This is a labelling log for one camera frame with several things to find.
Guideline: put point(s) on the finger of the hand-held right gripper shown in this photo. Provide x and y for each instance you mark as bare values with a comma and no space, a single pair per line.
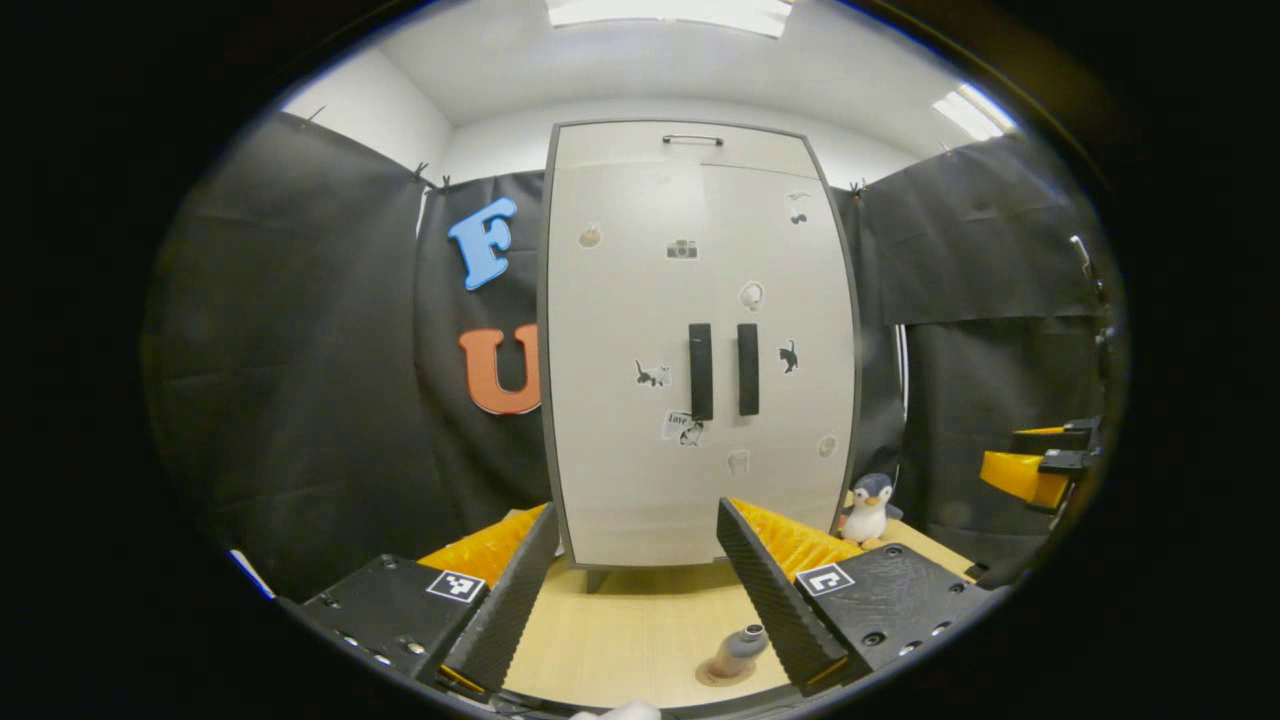
1020,478
1050,437

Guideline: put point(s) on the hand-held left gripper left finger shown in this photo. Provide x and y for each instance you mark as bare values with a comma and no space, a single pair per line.
500,620

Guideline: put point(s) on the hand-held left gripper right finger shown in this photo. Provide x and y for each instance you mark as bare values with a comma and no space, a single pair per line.
780,600

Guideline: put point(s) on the silver pink label bottle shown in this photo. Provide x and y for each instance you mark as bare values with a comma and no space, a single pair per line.
740,645

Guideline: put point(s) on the round cork coaster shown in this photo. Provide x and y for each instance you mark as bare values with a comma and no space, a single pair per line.
712,678

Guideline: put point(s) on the white cabinet door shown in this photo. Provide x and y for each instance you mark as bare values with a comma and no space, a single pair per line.
800,420
610,480

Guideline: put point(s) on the white cabinet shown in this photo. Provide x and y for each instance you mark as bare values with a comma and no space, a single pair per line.
544,380

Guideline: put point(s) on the white cabinet drawer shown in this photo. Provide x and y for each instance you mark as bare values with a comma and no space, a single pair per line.
600,148

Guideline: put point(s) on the penguin plush toy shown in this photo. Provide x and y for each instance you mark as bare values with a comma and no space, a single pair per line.
868,515

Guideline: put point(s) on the black backdrop cloth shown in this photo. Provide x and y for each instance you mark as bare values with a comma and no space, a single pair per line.
300,400

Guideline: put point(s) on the ceiling light panel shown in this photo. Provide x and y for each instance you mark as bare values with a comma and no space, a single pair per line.
975,110
670,12

